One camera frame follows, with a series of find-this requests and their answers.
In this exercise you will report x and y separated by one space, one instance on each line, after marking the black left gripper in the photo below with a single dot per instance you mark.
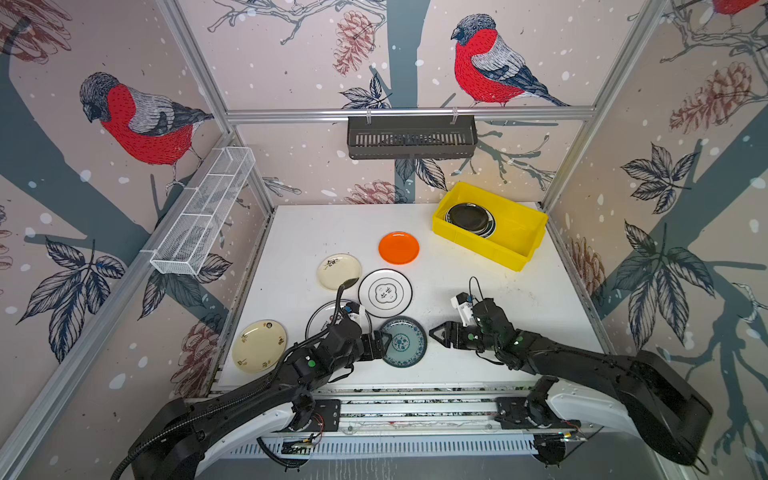
371 353

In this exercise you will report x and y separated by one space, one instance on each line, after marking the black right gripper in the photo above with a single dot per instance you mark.
449 334

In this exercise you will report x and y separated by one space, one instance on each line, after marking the cream yellow plate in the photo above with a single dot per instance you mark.
259 346

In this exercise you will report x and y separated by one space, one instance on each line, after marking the teal patterned plate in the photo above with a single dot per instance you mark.
405 342

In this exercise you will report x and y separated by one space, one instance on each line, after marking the white plate green cloud outline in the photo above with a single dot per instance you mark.
385 293

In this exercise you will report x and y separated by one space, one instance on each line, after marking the cream small floral plate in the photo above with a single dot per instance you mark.
337 270

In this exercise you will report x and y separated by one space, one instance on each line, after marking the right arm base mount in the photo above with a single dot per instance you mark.
532 411

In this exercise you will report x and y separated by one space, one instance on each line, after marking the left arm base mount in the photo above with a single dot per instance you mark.
313 415

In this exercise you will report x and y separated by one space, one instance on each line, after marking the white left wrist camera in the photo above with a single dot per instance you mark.
355 312

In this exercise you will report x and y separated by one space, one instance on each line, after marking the white plate red characters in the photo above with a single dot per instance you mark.
323 316

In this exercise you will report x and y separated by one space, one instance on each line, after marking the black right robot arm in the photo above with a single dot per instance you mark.
641 394

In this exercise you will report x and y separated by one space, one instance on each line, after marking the orange plastic plate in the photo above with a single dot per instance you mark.
398 248

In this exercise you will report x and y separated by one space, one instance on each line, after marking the yellow plastic bin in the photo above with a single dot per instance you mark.
518 232

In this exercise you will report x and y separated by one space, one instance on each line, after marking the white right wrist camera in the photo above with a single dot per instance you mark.
463 304

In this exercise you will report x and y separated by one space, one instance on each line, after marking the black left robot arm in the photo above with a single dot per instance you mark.
185 437

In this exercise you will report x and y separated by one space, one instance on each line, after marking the black hanging wall basket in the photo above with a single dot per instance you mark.
411 137

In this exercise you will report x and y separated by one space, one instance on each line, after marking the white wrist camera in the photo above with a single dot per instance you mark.
463 304
355 312

